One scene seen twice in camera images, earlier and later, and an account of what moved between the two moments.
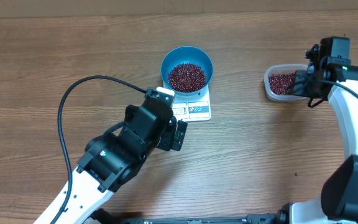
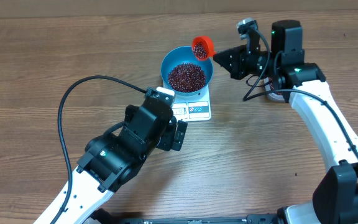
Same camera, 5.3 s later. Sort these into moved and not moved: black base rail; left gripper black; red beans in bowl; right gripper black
Moved: right gripper black
Not moved: left gripper black; black base rail; red beans in bowl
